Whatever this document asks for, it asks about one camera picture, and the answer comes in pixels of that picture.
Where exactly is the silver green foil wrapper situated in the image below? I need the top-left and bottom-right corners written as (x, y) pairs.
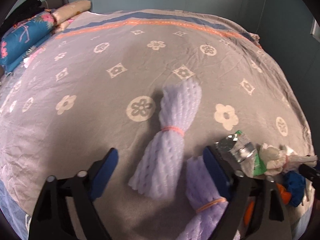
top-left (214, 130), bottom-right (267, 178)

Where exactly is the lavender foam net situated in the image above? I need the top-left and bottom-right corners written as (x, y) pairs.
top-left (128, 79), bottom-right (202, 199)
top-left (177, 156), bottom-right (228, 240)

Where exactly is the blue floral folded quilt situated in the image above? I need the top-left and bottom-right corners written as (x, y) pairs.
top-left (1, 11), bottom-right (55, 74)

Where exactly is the floral green pink cloth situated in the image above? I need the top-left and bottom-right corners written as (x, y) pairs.
top-left (248, 33), bottom-right (262, 49)

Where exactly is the dark grey headboard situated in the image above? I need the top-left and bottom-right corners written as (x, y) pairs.
top-left (41, 0), bottom-right (69, 9)

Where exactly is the white tissue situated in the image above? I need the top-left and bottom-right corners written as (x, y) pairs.
top-left (259, 143), bottom-right (318, 176)

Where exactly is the beige floral pillow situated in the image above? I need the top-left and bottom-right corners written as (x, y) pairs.
top-left (52, 0), bottom-right (91, 25)
top-left (51, 17), bottom-right (76, 35)

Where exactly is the blue plastic bag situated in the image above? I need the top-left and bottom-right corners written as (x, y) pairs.
top-left (283, 171), bottom-right (306, 207)

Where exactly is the black clothing pile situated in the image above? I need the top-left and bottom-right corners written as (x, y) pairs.
top-left (1, 0), bottom-right (45, 28)

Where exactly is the patterned grey orange bed cover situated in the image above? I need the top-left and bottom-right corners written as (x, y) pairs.
top-left (1, 10), bottom-right (314, 239)

